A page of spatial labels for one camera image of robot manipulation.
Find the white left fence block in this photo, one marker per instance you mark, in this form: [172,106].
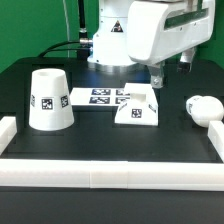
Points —
[8,130]

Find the white lamp bulb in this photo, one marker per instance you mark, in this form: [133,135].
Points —
[204,109]

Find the white marker sheet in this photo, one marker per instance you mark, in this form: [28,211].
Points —
[97,96]

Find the white right fence block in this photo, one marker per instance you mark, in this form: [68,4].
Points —
[216,136]

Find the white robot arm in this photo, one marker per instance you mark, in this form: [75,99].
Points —
[110,41]

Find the white fence block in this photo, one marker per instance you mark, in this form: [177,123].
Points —
[8,130]
[216,136]

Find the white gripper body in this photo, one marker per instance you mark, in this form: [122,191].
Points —
[159,30]

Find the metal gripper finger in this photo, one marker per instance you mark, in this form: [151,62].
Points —
[157,75]
[186,59]

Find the black upright cable connector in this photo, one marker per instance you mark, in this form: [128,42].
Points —
[82,52]

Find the white lamp shade cone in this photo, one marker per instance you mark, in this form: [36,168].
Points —
[50,106]

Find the white front fence wall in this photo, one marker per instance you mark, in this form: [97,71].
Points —
[112,174]

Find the white lamp base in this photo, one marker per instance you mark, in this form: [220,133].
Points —
[141,108]

